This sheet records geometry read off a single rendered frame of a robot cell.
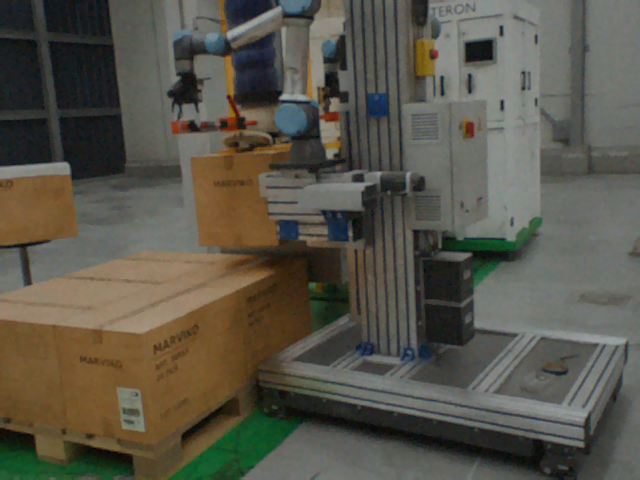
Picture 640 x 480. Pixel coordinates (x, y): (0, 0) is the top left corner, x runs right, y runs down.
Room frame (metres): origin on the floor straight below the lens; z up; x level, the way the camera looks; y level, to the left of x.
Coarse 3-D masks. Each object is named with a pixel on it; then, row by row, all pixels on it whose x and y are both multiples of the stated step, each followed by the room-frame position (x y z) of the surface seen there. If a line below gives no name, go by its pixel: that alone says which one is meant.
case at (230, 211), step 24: (192, 168) 3.07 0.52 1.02; (216, 168) 3.02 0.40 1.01; (240, 168) 2.97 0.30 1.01; (264, 168) 2.93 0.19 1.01; (216, 192) 3.02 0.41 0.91; (240, 192) 2.98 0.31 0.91; (216, 216) 3.03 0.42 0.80; (240, 216) 2.98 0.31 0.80; (264, 216) 2.93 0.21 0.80; (216, 240) 3.03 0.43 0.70; (240, 240) 2.98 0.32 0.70; (264, 240) 2.93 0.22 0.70; (288, 240) 2.99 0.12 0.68
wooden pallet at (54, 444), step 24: (216, 408) 2.54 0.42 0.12; (240, 408) 2.68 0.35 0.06; (0, 432) 2.71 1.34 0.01; (48, 432) 2.44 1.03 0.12; (72, 432) 2.38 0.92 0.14; (216, 432) 2.54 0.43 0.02; (48, 456) 2.44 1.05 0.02; (72, 456) 2.43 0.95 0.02; (144, 456) 2.23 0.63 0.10; (168, 456) 2.27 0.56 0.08; (192, 456) 2.38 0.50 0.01
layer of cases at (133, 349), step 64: (128, 256) 3.58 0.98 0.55; (192, 256) 3.48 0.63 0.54; (256, 256) 3.37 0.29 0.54; (0, 320) 2.52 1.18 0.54; (64, 320) 2.44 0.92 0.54; (128, 320) 2.38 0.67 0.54; (192, 320) 2.45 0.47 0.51; (256, 320) 2.84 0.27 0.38; (0, 384) 2.54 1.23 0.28; (64, 384) 2.39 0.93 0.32; (128, 384) 2.25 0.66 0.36; (192, 384) 2.42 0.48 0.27
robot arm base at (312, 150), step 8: (296, 136) 2.70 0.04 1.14; (304, 136) 2.69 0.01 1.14; (312, 136) 2.69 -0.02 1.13; (320, 136) 2.73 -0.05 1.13; (296, 144) 2.70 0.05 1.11; (304, 144) 2.69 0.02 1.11; (312, 144) 2.69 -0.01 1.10; (320, 144) 2.72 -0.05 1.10; (296, 152) 2.69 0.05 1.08; (304, 152) 2.68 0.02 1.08; (312, 152) 2.69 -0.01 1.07; (320, 152) 2.70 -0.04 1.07; (288, 160) 2.73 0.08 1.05; (296, 160) 2.68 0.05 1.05; (304, 160) 2.67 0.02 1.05; (312, 160) 2.67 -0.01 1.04; (320, 160) 2.69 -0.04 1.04
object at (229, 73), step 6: (222, 0) 4.97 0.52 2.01; (222, 12) 4.97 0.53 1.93; (222, 18) 4.97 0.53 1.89; (222, 30) 4.98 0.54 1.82; (228, 60) 4.97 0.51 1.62; (228, 66) 4.97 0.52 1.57; (228, 72) 4.97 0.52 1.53; (228, 78) 4.97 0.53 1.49; (228, 84) 4.97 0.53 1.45; (228, 90) 4.97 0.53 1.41; (228, 102) 4.99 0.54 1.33; (228, 108) 4.99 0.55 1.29; (234, 114) 4.98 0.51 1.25
